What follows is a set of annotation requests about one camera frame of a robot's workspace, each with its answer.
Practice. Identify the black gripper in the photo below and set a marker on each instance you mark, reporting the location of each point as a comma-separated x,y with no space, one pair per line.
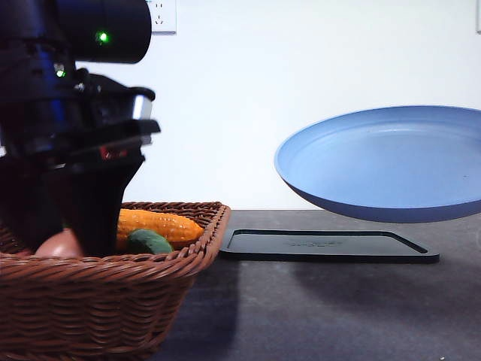
66,162

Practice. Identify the black rectangular tray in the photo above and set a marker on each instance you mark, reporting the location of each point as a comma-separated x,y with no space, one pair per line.
323,245

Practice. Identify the brown egg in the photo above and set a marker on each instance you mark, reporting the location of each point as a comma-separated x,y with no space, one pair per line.
63,244

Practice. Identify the green toy cucumber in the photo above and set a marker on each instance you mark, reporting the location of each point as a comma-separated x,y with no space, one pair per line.
148,241

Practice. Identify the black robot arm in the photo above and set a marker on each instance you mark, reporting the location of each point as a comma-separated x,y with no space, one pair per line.
41,42

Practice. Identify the brown wicker basket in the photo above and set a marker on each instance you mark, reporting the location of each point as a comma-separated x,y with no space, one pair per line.
99,307

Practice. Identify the yellow toy corn cob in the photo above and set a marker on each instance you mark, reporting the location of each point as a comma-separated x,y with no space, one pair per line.
175,230

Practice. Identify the blue round plate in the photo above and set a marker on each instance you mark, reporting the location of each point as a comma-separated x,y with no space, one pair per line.
390,165

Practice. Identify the white wall power socket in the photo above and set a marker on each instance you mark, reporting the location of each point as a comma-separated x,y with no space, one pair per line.
164,17

